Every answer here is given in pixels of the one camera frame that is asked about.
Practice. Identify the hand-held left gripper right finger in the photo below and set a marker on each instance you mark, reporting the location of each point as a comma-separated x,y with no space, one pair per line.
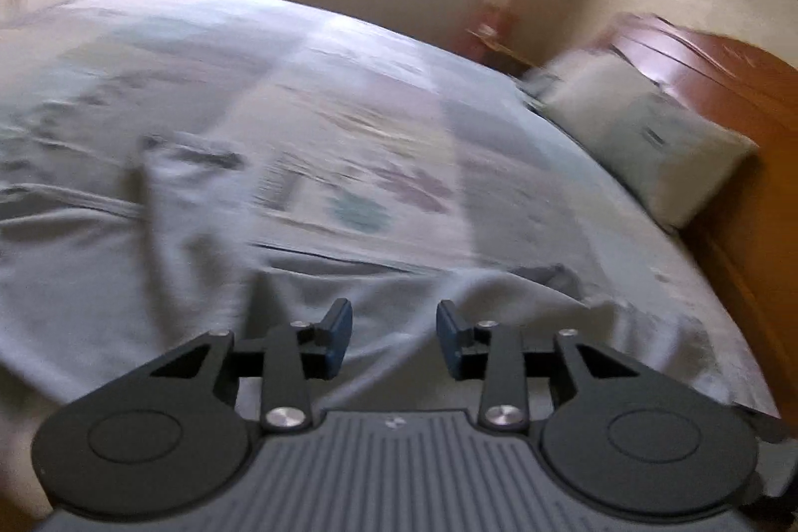
447,337

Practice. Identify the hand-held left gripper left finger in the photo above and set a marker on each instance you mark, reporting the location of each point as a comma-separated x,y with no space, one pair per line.
338,334

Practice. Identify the grey sweatpants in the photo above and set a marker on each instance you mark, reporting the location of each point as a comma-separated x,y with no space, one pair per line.
187,270

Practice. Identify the bed with patterned sheet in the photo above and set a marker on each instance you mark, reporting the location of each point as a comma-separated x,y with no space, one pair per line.
343,89

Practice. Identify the grey-green pillow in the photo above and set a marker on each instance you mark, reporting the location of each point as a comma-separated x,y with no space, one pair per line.
539,77

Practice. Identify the pale green printed pillow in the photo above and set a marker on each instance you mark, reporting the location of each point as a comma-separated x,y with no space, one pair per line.
648,145

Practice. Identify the wooden nightstand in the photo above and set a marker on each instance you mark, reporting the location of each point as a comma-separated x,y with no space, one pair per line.
495,46

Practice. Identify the wooden headboard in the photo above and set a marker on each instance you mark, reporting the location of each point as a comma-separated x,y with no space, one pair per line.
748,133

